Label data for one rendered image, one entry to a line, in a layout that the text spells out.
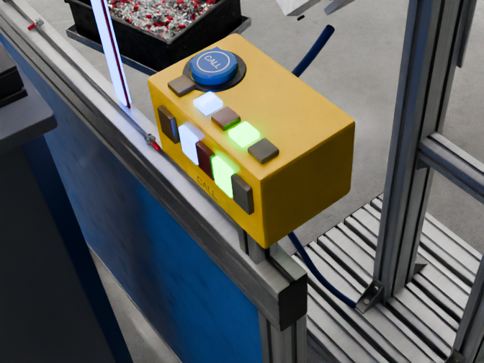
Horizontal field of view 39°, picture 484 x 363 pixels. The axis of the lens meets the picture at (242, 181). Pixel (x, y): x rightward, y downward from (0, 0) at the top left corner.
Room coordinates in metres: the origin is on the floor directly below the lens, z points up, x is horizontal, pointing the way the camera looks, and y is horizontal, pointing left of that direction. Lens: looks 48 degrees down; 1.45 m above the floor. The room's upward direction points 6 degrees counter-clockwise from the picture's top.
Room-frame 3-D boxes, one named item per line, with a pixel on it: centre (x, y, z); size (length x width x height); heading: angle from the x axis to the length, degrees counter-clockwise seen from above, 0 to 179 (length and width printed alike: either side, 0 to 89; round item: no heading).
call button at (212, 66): (0.47, 0.01, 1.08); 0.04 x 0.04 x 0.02
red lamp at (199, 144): (0.39, 0.03, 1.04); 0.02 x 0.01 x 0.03; 33
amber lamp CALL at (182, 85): (0.45, 0.04, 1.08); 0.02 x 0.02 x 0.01; 33
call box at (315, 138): (0.43, -0.01, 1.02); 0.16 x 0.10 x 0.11; 33
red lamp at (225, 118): (0.40, 0.01, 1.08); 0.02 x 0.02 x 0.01; 33
